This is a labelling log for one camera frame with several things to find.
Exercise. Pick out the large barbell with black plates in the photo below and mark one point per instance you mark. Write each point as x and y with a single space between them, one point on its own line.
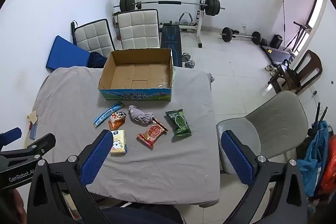
170 2

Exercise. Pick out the red snack packet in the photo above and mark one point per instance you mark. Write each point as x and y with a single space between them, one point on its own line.
152 133

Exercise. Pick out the cardboard box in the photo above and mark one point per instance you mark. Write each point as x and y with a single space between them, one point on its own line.
136 74

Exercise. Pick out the grey shell chair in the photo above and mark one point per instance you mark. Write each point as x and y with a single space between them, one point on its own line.
275 119

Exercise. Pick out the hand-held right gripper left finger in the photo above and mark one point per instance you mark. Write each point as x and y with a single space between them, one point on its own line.
97 158

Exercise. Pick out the thin black pole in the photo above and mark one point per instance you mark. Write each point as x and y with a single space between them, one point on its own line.
284 16

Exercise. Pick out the orange bag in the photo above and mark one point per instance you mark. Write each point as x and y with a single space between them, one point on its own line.
330 169

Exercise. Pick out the dark blue quilted jacket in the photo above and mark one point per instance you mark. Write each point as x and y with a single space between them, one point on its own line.
97 60

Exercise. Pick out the black speaker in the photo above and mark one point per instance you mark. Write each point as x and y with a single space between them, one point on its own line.
277 41

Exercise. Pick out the small white padded chair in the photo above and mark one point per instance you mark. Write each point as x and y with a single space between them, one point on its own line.
92 37

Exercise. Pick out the person's left forearm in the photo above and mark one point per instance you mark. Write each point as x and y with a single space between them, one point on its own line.
14 207

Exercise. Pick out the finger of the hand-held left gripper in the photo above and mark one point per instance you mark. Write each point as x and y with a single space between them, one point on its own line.
39 144
10 136

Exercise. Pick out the dark wooden chair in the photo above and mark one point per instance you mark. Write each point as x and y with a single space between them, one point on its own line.
312 64

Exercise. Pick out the grey exercise attachment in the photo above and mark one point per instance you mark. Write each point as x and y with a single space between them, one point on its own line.
186 16

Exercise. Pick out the black and blue weight bench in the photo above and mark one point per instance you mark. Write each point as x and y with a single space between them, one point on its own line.
170 40

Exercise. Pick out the grey table cloth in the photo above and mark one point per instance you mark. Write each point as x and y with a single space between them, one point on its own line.
162 169

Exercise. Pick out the chrome dumbbell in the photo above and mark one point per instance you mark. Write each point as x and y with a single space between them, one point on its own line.
189 63

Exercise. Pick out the tan paper scrap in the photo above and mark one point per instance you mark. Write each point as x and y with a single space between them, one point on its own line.
32 117

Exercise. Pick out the pair of white shoes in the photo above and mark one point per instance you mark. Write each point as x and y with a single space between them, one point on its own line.
270 69

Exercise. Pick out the long blue snack packet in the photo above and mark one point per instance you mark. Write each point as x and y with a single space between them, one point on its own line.
107 114

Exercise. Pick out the dark upright pole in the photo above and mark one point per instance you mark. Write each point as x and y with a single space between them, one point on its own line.
73 32

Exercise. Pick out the large white padded chair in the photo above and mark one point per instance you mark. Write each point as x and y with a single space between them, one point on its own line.
137 29

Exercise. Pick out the blue foam mat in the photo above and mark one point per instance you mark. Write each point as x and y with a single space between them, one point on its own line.
65 54

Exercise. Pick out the black stand legs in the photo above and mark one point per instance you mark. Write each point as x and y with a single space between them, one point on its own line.
319 116

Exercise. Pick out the small barbell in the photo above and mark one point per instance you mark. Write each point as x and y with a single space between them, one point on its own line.
242 36

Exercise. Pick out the green snack packet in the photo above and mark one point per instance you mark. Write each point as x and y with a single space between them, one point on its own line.
179 123

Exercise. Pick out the window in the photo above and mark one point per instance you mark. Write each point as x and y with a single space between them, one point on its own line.
316 8

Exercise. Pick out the orange cartoon snack packet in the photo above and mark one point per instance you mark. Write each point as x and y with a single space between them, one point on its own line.
116 120

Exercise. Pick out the yellow tissue pack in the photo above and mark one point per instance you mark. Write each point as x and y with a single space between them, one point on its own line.
118 142

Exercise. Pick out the black floor exercise machine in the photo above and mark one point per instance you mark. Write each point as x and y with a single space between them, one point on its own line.
275 52

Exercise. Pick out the person's dark clothing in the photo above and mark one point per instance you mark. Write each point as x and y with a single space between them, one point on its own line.
141 214

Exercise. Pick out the blue bag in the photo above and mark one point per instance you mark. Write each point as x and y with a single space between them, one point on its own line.
313 155

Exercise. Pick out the blue metal bar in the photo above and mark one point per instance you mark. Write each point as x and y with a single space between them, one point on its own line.
33 130

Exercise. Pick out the white barbell rack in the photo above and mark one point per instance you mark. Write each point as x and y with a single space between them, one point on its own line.
201 19

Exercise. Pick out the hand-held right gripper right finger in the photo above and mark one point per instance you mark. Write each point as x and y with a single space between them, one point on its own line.
236 158

